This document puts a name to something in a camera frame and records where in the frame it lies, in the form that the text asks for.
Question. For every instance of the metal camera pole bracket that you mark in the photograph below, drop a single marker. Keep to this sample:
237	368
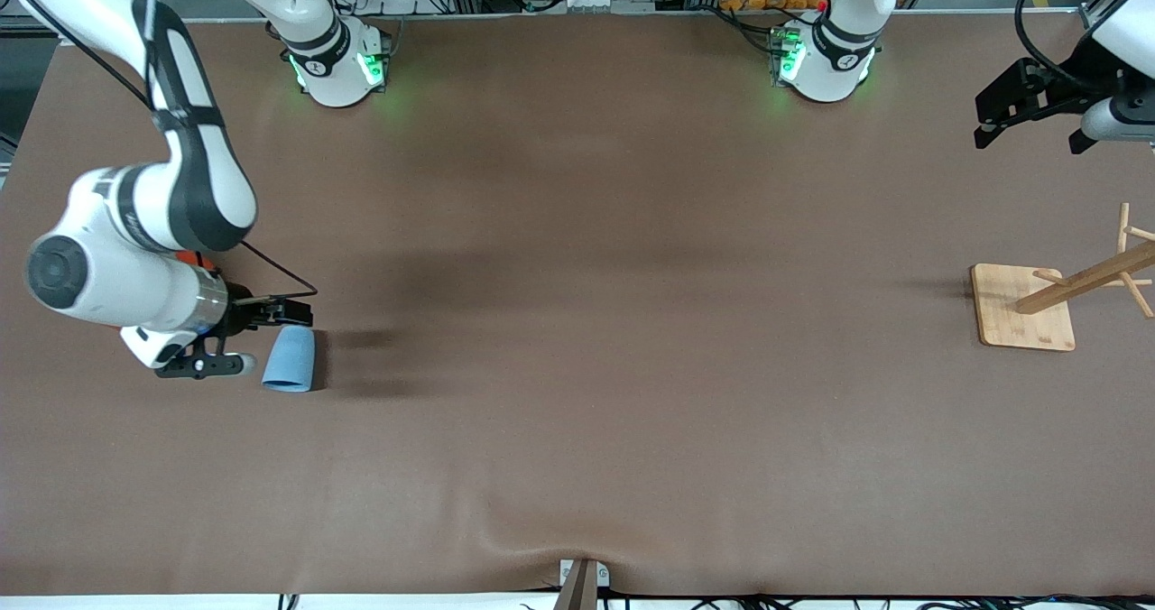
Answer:
582	583

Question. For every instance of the white connector block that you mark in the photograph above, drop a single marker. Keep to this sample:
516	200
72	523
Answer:
605	2

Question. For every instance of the light blue plastic cup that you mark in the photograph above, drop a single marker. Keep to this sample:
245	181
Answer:
290	362

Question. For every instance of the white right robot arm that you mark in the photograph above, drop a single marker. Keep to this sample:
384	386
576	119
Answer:
135	258

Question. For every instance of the wooden mug tree stand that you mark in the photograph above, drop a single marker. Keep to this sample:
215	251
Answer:
1024	317

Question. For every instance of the orange can with grey lid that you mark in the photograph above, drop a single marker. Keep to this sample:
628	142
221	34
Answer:
194	258

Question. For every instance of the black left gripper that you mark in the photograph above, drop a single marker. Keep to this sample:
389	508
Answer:
1067	84

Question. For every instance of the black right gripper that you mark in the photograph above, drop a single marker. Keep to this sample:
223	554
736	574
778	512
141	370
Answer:
240	312

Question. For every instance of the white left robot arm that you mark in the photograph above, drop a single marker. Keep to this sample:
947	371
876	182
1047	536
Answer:
835	64

